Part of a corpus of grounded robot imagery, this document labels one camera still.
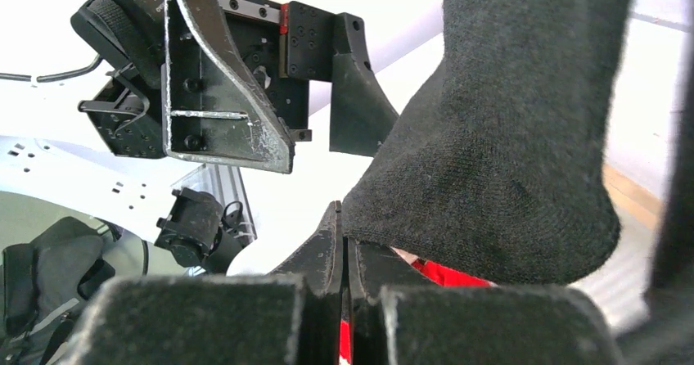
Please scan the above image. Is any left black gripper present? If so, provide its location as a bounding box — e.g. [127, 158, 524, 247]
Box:
[162, 0, 399, 173]

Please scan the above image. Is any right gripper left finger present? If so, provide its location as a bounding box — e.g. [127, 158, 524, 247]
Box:
[61, 202, 343, 364]

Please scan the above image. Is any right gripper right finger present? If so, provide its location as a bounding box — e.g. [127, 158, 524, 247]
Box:
[345, 240, 624, 364]

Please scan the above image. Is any black sock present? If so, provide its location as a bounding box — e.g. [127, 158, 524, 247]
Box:
[617, 47, 693, 364]
[343, 0, 630, 284]

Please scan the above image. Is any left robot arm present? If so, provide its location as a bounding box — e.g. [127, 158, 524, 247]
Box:
[1, 0, 398, 364]

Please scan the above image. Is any wooden drying rack frame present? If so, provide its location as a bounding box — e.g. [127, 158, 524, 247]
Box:
[602, 164, 662, 230]

